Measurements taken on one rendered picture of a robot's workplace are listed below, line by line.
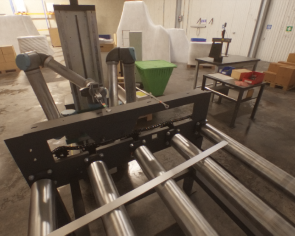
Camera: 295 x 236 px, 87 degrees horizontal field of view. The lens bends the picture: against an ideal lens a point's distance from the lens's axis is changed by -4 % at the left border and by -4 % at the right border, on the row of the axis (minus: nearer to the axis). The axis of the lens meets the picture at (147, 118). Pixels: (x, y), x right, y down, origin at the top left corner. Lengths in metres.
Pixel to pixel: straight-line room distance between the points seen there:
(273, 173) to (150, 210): 1.17
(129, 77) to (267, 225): 1.35
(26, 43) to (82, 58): 7.20
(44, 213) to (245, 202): 0.91
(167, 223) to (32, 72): 1.73
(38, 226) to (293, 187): 1.21
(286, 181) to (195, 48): 6.83
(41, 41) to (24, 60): 7.41
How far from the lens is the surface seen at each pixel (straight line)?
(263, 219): 0.94
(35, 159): 1.06
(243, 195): 0.96
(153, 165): 0.96
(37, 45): 8.88
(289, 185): 1.15
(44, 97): 1.53
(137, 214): 1.84
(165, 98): 1.13
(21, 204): 2.30
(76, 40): 1.77
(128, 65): 1.49
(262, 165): 1.18
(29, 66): 1.50
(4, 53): 8.92
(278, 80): 6.32
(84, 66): 1.80
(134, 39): 4.57
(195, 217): 0.81
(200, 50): 7.58
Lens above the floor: 1.60
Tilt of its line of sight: 30 degrees down
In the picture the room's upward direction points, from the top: straight up
